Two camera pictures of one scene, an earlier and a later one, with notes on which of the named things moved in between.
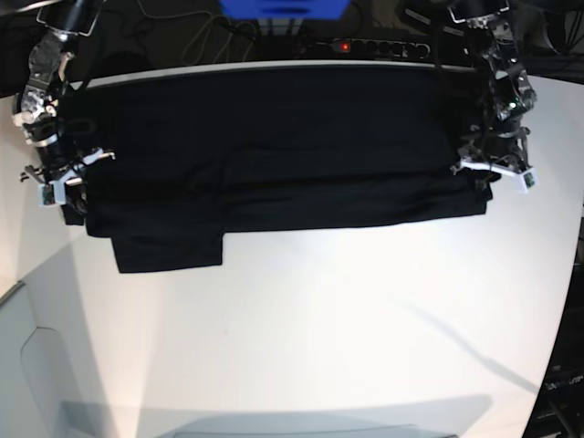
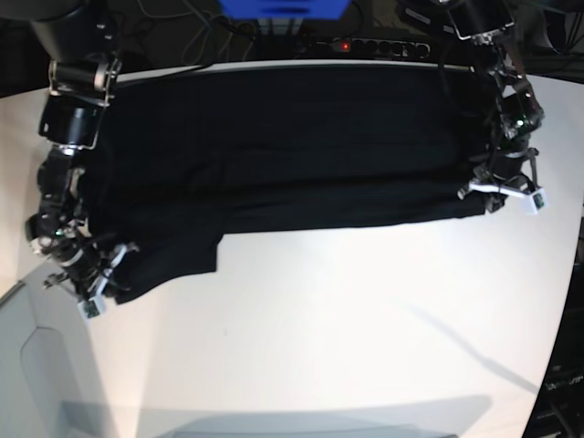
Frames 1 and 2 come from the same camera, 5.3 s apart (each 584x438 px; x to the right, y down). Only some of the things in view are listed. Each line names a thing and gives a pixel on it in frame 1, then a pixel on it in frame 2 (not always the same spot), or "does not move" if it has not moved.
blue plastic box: (284, 9) does not move
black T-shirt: (192, 155) does not move
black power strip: (388, 47) does not move
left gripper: (67, 179) -> (88, 271)
